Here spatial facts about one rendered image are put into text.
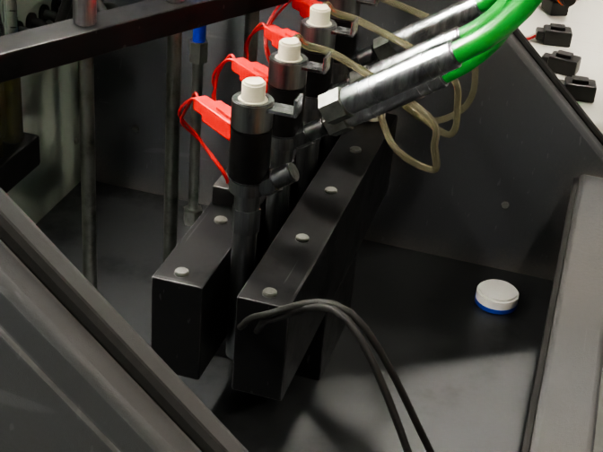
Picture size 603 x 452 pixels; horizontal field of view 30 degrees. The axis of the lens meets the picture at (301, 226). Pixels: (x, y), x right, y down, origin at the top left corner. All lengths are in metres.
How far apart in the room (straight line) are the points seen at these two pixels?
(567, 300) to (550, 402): 0.13
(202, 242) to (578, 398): 0.28
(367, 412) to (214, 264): 0.20
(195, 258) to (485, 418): 0.28
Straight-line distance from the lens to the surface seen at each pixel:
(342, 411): 0.91
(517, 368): 0.99
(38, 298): 0.43
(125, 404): 0.44
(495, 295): 1.05
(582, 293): 0.88
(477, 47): 0.69
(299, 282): 0.78
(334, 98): 0.72
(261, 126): 0.74
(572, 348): 0.82
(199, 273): 0.78
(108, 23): 0.87
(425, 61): 0.70
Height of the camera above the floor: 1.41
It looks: 30 degrees down
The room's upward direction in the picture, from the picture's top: 5 degrees clockwise
